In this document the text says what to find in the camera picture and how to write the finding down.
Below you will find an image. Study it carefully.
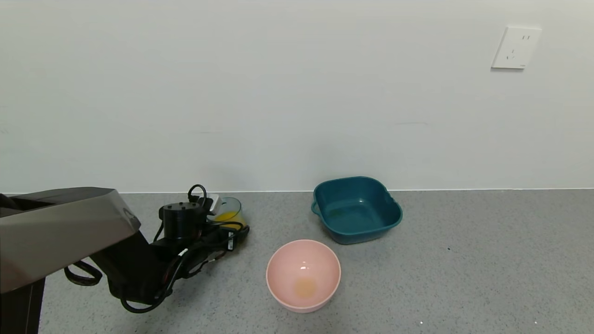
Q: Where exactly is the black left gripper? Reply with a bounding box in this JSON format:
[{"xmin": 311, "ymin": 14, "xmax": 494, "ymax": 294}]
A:
[{"xmin": 210, "ymin": 225, "xmax": 250, "ymax": 251}]

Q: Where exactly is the orange liquid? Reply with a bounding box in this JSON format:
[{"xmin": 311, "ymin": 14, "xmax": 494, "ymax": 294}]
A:
[{"xmin": 214, "ymin": 212, "xmax": 242, "ymax": 231}]

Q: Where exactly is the translucent blue-green ribbed plastic cup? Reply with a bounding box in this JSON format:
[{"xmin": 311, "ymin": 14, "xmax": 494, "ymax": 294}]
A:
[{"xmin": 209, "ymin": 197, "xmax": 245, "ymax": 231}]

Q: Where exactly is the pink round bowl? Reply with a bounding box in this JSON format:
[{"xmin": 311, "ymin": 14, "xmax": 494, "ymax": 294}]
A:
[{"xmin": 266, "ymin": 239, "xmax": 342, "ymax": 313}]

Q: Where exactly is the teal square plastic basin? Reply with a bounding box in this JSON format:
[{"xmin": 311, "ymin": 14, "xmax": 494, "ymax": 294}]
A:
[{"xmin": 311, "ymin": 176, "xmax": 403, "ymax": 245}]

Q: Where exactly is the black camera cable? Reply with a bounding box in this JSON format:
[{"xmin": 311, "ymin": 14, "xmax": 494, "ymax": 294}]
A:
[{"xmin": 158, "ymin": 184, "xmax": 245, "ymax": 260}]

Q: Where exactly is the black braided cable white tag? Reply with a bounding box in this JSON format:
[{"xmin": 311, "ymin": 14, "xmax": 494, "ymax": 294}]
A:
[{"xmin": 121, "ymin": 248, "xmax": 219, "ymax": 314}]

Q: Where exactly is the black strap loop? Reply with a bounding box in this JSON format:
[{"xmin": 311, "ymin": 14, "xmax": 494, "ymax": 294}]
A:
[{"xmin": 64, "ymin": 261, "xmax": 103, "ymax": 287}]

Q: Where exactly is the white wall socket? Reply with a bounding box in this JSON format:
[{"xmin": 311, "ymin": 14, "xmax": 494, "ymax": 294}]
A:
[{"xmin": 491, "ymin": 26, "xmax": 542, "ymax": 70}]

